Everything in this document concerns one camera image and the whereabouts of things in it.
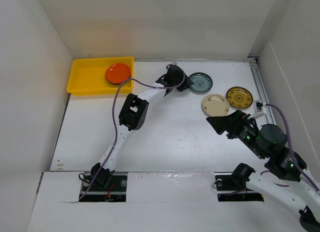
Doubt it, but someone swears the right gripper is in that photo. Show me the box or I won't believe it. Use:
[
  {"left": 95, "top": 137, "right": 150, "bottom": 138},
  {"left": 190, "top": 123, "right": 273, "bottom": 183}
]
[{"left": 206, "top": 108, "right": 266, "bottom": 158}]

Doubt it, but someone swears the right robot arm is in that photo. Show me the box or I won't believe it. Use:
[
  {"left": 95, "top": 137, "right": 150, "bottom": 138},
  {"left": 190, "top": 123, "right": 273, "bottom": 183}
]
[{"left": 206, "top": 110, "right": 320, "bottom": 231}]

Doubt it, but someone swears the cream floral plate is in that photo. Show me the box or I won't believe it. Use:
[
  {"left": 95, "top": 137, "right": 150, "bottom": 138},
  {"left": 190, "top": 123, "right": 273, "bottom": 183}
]
[{"left": 202, "top": 94, "right": 230, "bottom": 117}]

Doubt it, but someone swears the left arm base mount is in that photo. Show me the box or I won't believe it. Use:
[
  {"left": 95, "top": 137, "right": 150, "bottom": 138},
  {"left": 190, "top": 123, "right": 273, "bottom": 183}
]
[{"left": 78, "top": 173, "right": 128, "bottom": 202}]

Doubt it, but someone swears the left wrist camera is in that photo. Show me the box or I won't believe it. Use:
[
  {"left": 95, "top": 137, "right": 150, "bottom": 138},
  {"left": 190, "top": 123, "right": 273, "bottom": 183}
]
[{"left": 164, "top": 64, "right": 184, "bottom": 86}]

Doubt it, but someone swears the yellow brown plate right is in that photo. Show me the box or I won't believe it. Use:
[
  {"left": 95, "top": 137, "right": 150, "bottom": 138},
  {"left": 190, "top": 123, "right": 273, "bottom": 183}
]
[{"left": 226, "top": 87, "right": 253, "bottom": 109}]

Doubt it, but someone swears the yellow brown plate front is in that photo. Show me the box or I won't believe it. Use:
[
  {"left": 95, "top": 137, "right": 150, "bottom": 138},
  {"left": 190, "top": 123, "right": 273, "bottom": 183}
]
[{"left": 107, "top": 78, "right": 131, "bottom": 86}]

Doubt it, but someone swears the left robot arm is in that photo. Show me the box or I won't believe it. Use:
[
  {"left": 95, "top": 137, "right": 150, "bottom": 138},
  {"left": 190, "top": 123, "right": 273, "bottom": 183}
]
[{"left": 90, "top": 69, "right": 194, "bottom": 190}]

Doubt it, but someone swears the yellow brown plate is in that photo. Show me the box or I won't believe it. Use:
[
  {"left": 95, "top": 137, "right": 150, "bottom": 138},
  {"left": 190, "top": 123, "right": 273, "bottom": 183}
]
[
  {"left": 226, "top": 87, "right": 253, "bottom": 109},
  {"left": 107, "top": 78, "right": 131, "bottom": 86}
]

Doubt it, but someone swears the blue patterned plate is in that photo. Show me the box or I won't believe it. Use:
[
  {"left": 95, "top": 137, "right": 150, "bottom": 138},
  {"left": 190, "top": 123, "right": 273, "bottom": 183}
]
[{"left": 189, "top": 72, "right": 214, "bottom": 94}]

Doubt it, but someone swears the aluminium rail right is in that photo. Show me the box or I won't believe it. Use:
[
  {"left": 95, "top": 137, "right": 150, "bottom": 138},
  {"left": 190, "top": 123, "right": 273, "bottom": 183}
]
[{"left": 247, "top": 57, "right": 276, "bottom": 124}]

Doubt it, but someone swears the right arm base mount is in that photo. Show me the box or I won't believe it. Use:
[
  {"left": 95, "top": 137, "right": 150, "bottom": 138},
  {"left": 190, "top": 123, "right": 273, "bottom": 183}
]
[{"left": 212, "top": 172, "right": 264, "bottom": 202}]

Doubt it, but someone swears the orange plate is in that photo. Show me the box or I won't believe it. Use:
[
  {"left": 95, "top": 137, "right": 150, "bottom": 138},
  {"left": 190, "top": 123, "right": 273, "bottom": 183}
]
[{"left": 105, "top": 63, "right": 131, "bottom": 85}]

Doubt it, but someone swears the yellow plastic bin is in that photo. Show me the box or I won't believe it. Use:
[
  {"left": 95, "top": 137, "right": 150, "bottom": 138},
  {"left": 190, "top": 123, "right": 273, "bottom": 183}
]
[{"left": 66, "top": 57, "right": 134, "bottom": 96}]

